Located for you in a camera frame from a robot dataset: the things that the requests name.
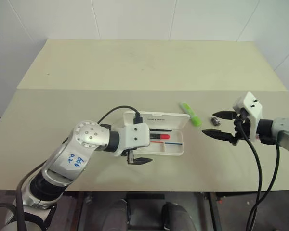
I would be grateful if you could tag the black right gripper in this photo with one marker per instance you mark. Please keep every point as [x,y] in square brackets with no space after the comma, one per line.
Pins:
[240,131]

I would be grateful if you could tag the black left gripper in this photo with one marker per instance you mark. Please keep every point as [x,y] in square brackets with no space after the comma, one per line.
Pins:
[130,156]

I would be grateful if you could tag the red marker with black body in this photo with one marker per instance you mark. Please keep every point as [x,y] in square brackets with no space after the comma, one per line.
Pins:
[164,136]

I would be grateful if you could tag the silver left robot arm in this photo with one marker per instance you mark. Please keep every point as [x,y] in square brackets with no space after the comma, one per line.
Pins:
[89,136]

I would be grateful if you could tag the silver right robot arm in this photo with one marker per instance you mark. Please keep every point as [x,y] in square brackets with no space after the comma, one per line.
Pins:
[283,130]

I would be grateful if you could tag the small metal pencil sharpener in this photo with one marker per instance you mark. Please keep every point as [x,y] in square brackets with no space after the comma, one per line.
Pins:
[215,121]

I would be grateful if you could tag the green highlighter marker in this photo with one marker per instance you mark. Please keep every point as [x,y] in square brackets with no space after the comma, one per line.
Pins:
[191,114]

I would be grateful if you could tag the white plastic pencil case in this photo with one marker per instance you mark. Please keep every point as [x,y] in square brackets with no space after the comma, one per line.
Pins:
[169,134]

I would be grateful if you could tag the dark rounded shape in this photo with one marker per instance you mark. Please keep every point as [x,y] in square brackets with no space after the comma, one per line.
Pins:
[177,216]
[119,215]

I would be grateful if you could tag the white label blue handwriting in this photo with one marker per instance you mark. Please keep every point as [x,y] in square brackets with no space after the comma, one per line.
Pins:
[74,161]

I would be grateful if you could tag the black metal table leg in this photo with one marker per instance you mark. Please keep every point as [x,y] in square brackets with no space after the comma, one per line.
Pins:
[213,211]

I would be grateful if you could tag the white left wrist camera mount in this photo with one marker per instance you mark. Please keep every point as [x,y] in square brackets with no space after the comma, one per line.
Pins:
[135,137]

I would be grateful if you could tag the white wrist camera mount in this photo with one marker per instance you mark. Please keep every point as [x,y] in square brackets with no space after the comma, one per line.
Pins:
[135,137]
[251,106]

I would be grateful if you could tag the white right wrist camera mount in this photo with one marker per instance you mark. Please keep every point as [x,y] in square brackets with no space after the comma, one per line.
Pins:
[251,106]

